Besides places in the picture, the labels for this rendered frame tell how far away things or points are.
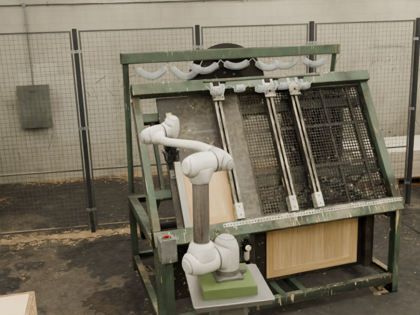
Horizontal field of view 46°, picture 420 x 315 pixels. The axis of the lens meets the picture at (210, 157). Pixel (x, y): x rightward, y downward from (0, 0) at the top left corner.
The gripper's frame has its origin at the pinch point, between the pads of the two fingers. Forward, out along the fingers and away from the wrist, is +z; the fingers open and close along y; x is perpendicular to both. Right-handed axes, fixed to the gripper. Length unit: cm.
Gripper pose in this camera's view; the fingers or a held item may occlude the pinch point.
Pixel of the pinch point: (169, 164)
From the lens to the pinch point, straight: 363.2
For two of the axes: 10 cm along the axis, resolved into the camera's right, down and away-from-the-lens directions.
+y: -9.6, 0.8, -2.5
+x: 2.5, 6.1, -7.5
